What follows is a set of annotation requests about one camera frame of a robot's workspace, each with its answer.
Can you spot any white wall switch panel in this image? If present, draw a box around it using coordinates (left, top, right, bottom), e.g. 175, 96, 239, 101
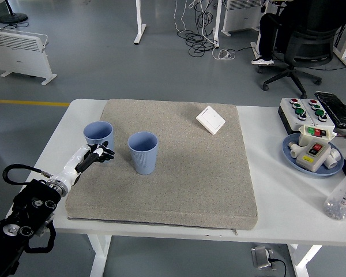
195, 105, 227, 136

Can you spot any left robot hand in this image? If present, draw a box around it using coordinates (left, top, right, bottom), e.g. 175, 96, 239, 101
52, 140, 116, 187

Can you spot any black fan stand base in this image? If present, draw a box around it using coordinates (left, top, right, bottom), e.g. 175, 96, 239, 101
0, 0, 29, 24

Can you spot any white desk leg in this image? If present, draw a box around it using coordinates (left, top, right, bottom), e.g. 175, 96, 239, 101
212, 0, 223, 48
133, 0, 147, 46

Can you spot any black pedal cable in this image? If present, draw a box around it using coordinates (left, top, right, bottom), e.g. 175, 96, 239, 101
269, 257, 288, 277

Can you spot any grey-brown cushion mat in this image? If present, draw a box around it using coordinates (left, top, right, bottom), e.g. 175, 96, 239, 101
65, 98, 259, 236

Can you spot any black office chair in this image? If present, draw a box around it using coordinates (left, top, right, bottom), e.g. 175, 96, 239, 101
257, 24, 346, 100

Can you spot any person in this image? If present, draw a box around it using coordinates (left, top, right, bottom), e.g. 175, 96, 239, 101
250, 0, 346, 66

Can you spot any blue plate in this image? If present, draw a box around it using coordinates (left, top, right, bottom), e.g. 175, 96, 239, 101
281, 133, 345, 177

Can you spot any white panel heater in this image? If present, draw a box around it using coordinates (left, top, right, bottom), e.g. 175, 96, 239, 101
221, 0, 263, 37
0, 27, 58, 85

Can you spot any grey foot pedal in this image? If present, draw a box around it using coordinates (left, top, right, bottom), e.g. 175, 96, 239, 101
250, 245, 277, 271

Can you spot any beige red-button switch box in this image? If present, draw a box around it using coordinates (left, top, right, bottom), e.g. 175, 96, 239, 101
295, 138, 332, 174

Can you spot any clear red-capped bottle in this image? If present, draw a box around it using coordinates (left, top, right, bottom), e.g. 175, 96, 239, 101
322, 167, 346, 222

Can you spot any white floor cable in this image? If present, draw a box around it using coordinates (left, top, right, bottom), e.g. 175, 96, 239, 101
172, 0, 197, 34

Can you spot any white push-button control box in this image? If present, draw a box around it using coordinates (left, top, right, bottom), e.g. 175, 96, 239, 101
304, 99, 336, 131
277, 98, 317, 135

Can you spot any black floor cable bundle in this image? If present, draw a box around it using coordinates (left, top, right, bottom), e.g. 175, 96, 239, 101
177, 0, 260, 57

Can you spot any blue ribbed cup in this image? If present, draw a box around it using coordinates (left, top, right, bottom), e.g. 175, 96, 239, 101
127, 132, 159, 175
83, 121, 115, 154

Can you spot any white green-red button switch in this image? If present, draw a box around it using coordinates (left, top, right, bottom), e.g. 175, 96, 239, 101
298, 124, 336, 148

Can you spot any white pipe fitting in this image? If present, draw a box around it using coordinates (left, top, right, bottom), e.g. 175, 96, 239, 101
288, 140, 304, 159
322, 148, 343, 170

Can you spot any white table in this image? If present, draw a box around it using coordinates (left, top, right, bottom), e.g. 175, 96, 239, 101
5, 99, 346, 277

